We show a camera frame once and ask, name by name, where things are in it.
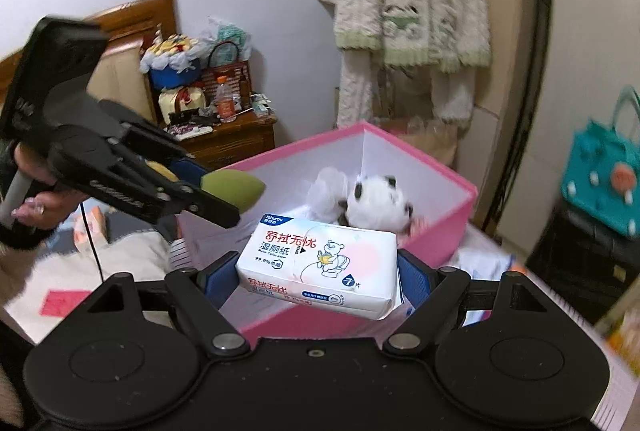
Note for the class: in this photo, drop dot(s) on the blue white mask packet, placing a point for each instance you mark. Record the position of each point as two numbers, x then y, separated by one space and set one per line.
475 261

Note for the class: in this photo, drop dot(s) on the black clothes rack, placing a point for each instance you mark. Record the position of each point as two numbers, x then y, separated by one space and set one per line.
548 11

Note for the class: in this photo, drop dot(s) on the black suitcase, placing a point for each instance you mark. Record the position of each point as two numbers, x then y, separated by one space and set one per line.
575 271

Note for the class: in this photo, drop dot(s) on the teal tote bag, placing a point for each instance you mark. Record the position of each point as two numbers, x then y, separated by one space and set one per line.
600 181

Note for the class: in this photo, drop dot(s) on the tan wardrobe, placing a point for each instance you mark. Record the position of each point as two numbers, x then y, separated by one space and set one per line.
510 61

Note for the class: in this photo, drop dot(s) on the panda plush toy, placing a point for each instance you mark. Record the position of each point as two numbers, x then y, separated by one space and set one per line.
375 206

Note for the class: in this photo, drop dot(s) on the striped tablecloth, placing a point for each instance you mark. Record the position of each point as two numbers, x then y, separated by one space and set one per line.
178 256

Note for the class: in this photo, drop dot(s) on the white wet wipes pack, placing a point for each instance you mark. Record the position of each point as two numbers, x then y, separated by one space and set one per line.
300 261

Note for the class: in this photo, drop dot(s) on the person's left hand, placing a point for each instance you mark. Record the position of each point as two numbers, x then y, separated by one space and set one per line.
40 211

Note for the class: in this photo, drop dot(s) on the white printed blanket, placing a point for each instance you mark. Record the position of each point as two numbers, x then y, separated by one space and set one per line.
115 261

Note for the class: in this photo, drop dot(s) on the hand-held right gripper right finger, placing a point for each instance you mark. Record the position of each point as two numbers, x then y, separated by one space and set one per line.
410 276

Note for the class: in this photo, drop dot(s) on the pink floral cloth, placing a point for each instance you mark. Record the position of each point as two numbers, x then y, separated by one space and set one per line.
419 225

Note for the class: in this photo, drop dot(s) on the fluffy white pajama pants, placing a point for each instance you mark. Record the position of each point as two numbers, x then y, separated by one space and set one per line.
355 91

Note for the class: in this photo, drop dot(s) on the white mesh bath puff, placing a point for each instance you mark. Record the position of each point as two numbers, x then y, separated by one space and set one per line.
327 188

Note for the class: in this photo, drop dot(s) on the beige wardrobe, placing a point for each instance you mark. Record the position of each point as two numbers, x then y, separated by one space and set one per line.
590 11

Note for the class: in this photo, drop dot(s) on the green makeup sponge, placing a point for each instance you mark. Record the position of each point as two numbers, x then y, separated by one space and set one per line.
232 188

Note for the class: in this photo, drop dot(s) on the pink storage box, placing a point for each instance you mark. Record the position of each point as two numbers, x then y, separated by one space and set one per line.
300 328

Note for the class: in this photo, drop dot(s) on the small teal white packet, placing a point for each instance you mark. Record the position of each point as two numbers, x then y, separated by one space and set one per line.
262 106

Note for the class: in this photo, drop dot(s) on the orange label plastic bottle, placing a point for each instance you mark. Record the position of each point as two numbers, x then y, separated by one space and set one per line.
225 106

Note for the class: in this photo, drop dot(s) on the brown woven handbag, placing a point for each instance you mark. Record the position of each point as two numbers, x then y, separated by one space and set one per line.
240 81

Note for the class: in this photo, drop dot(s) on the teal tissue pack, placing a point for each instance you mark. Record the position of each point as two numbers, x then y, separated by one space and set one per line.
227 33

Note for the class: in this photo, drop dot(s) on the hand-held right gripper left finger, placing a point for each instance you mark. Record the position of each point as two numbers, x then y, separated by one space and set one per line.
220 281

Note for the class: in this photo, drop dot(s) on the wooden nightstand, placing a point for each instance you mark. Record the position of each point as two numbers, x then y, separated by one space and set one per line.
235 143

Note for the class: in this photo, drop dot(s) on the wooden bed headboard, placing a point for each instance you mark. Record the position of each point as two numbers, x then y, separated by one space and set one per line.
145 11

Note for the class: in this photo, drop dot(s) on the yellow plush toy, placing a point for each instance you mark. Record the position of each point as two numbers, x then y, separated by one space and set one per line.
162 171

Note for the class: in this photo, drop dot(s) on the cream gift box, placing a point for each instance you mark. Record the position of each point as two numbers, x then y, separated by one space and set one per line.
175 103

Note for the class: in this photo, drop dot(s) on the patterned notebook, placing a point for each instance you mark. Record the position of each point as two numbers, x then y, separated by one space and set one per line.
190 129

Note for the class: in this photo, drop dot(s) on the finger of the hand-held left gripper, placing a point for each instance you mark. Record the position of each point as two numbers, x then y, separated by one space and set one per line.
192 171
215 211

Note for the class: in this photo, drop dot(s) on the person's left forearm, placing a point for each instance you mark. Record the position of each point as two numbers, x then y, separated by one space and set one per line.
12 271

